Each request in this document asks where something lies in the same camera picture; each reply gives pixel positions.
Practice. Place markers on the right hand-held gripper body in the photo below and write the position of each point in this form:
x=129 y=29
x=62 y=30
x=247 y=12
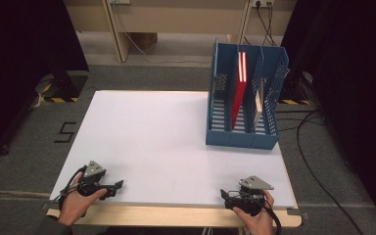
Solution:
x=251 y=199

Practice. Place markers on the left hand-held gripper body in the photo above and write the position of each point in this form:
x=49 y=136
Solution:
x=93 y=179

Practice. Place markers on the blue plastic file rack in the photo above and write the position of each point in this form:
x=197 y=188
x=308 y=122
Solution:
x=241 y=142

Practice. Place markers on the teal-backed hardcover picture book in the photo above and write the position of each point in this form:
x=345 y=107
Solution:
x=236 y=104

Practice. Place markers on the white book with green leaf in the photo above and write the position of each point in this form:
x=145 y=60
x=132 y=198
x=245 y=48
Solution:
x=258 y=104

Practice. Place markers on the person's right hand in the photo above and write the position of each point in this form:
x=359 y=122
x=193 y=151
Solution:
x=258 y=223

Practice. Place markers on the person's left hand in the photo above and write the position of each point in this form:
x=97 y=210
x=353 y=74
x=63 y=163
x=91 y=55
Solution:
x=75 y=207

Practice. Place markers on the black stand base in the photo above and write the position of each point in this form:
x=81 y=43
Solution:
x=70 y=86

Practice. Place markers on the black curtain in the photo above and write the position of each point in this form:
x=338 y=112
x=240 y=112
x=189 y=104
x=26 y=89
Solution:
x=13 y=65
x=355 y=81

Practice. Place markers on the cardboard box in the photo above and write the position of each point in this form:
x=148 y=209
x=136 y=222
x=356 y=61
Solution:
x=145 y=39

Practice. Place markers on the light wooden desk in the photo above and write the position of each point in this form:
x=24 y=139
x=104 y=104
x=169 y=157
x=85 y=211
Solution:
x=176 y=19

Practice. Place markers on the white wall socket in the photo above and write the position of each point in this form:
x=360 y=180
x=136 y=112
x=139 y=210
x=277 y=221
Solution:
x=263 y=4

